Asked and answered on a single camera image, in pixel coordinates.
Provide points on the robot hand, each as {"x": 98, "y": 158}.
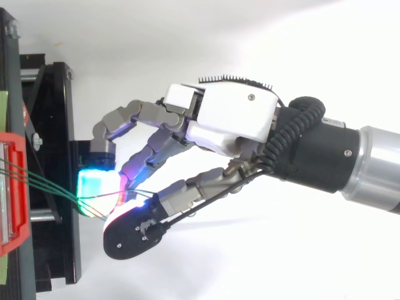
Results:
{"x": 231, "y": 112}

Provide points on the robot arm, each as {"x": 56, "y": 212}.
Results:
{"x": 331, "y": 156}

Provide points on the black stand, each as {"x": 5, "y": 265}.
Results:
{"x": 53, "y": 175}

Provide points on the red bin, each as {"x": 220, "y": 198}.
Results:
{"x": 14, "y": 190}

